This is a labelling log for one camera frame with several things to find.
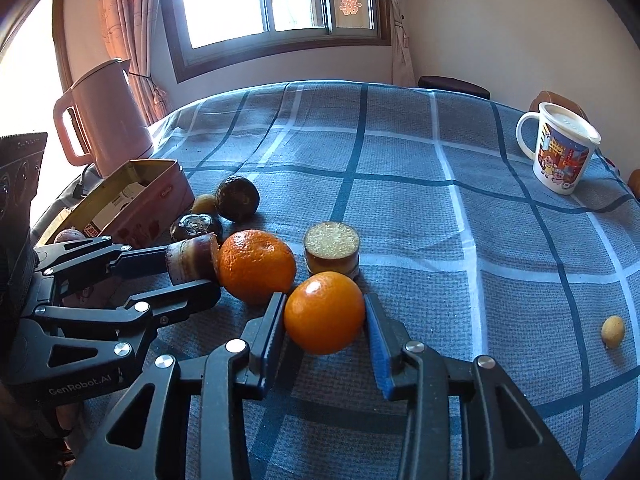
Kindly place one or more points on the dark round fruit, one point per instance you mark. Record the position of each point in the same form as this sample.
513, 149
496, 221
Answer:
237, 197

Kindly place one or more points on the pink electric kettle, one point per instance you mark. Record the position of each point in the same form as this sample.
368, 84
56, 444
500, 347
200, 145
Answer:
100, 120

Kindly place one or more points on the person's left forearm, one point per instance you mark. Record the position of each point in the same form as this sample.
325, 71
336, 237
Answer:
67, 417

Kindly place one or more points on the purple sugarcane piece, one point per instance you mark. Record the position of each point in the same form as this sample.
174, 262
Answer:
192, 262

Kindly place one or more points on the pink patterned curtain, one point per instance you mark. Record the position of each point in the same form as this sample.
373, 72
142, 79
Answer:
130, 35
400, 40

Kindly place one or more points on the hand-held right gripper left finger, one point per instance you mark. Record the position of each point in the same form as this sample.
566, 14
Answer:
272, 332

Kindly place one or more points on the small orange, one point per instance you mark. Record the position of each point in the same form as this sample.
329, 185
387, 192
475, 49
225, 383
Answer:
324, 312

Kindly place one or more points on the white red-label packet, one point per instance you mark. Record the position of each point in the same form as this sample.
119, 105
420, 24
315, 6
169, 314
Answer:
120, 202

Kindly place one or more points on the white cartoon-print cup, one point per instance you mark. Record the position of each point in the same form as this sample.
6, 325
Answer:
557, 160

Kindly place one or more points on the brown-framed window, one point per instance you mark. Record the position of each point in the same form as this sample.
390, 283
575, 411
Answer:
260, 0

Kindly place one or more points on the white cup lid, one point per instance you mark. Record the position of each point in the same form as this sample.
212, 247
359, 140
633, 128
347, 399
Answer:
570, 122

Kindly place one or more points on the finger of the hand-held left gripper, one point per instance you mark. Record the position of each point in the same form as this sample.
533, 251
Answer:
190, 295
145, 256

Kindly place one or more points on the dark round stool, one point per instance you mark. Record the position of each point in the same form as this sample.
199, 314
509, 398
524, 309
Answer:
452, 85

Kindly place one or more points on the small brown round fruit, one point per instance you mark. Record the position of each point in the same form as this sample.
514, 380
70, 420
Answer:
204, 204

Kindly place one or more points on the brown-framed balcony door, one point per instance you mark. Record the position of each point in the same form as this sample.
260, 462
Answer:
30, 70

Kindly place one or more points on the large orange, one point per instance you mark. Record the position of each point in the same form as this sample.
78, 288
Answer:
255, 265

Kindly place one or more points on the black kettle base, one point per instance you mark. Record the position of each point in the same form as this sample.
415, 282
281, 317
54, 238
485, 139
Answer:
82, 182

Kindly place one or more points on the red paper window decoration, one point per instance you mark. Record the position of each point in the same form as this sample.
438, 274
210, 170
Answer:
347, 2

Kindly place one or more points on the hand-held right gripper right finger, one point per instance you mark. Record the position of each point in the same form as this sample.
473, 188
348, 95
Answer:
377, 347

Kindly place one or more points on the small yellow round fruit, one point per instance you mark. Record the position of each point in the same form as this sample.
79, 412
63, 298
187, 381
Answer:
612, 331

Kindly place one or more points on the brown leather chair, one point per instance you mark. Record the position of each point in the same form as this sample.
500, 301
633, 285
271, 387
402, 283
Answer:
560, 99

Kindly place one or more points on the pink tin box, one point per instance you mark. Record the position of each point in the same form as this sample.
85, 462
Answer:
150, 210

